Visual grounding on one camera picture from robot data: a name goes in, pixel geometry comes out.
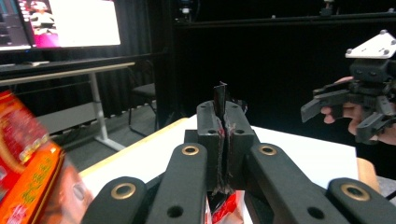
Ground white table mat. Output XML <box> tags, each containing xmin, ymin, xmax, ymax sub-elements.
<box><xmin>78</xmin><ymin>115</ymin><xmax>360</xmax><ymax>224</ymax></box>

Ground computer monitor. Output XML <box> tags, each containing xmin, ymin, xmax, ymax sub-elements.
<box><xmin>17</xmin><ymin>0</ymin><xmax>122</xmax><ymax>50</ymax></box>
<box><xmin>0</xmin><ymin>0</ymin><xmax>33</xmax><ymax>52</ymax></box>

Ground black and red snack packet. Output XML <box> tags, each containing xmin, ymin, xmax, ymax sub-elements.
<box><xmin>206</xmin><ymin>81</ymin><xmax>248</xmax><ymax>224</ymax></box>

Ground black chair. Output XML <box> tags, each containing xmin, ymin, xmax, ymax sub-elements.
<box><xmin>126</xmin><ymin>59</ymin><xmax>158</xmax><ymax>138</ymax></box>

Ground large orange snack packet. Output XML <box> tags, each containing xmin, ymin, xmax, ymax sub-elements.
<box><xmin>0</xmin><ymin>89</ymin><xmax>94</xmax><ymax>224</ymax></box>

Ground camera on stand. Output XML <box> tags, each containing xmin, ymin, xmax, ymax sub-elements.
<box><xmin>177</xmin><ymin>0</ymin><xmax>196</xmax><ymax>23</ymax></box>

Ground white-legged desk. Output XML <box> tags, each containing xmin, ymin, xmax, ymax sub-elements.
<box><xmin>0</xmin><ymin>61</ymin><xmax>136</xmax><ymax>153</ymax></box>

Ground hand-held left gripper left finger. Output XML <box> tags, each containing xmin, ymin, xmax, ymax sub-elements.
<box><xmin>184</xmin><ymin>100</ymin><xmax>226</xmax><ymax>192</ymax></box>

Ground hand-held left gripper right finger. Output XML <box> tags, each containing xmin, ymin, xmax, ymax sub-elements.
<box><xmin>223</xmin><ymin>101</ymin><xmax>262</xmax><ymax>190</ymax></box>

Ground black metal frame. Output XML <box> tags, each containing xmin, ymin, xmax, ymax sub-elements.
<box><xmin>173</xmin><ymin>10</ymin><xmax>396</xmax><ymax>32</ymax></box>

